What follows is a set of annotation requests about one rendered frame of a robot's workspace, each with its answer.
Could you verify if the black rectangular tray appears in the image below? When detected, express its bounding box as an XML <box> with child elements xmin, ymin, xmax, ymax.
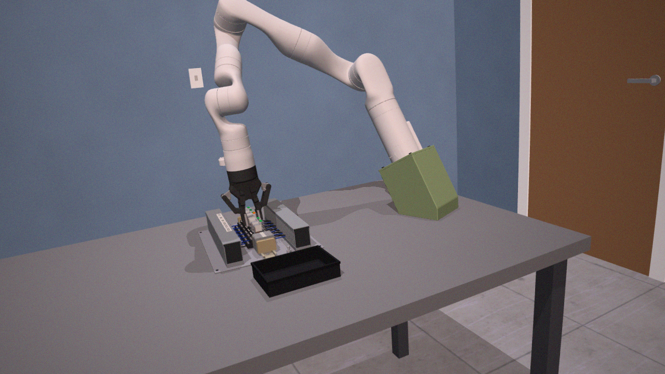
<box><xmin>250</xmin><ymin>245</ymin><xmax>339</xmax><ymax>298</ymax></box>

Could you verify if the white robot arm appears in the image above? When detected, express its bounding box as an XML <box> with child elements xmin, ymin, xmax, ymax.
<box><xmin>205</xmin><ymin>0</ymin><xmax>422</xmax><ymax>171</ymax></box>

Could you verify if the grey relay panel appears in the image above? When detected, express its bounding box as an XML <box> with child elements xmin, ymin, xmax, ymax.
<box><xmin>198</xmin><ymin>198</ymin><xmax>324</xmax><ymax>274</ymax></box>

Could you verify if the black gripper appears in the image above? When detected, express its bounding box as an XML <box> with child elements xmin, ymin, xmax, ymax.
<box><xmin>221</xmin><ymin>165</ymin><xmax>271</xmax><ymax>227</ymax></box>

